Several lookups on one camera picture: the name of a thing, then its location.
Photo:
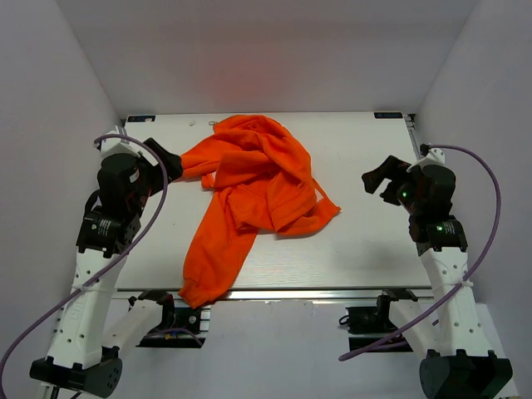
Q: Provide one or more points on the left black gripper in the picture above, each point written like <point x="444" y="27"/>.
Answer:
<point x="171" y="161"/>

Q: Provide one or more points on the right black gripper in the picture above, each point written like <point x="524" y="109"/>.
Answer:
<point x="392" y="169"/>

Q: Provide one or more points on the orange zip jacket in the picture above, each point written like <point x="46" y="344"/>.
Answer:
<point x="261" y="179"/>

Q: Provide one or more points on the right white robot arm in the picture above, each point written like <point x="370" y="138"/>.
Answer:
<point x="457" y="360"/>

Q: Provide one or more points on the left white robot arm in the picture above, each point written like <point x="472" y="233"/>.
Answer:
<point x="85" y="356"/>

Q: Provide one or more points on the right blue table label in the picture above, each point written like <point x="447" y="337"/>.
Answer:
<point x="387" y="115"/>

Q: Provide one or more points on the blue table label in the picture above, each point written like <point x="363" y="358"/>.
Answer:
<point x="387" y="115"/>
<point x="140" y="119"/>

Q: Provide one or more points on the left blue table label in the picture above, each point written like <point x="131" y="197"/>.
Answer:
<point x="140" y="119"/>

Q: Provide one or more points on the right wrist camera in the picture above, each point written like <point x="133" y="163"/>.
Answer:
<point x="429" y="155"/>

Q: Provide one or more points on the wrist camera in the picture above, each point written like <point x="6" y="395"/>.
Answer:
<point x="429" y="155"/>
<point x="115" y="142"/>

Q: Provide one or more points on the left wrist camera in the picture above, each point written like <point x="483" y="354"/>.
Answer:
<point x="115" y="142"/>

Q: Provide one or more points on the aluminium table edge rail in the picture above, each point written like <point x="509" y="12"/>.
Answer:
<point x="260" y="294"/>

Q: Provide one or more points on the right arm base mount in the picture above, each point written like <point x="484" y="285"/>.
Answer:
<point x="367" y="324"/>

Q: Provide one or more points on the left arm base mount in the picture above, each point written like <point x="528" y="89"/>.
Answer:
<point x="179" y="326"/>

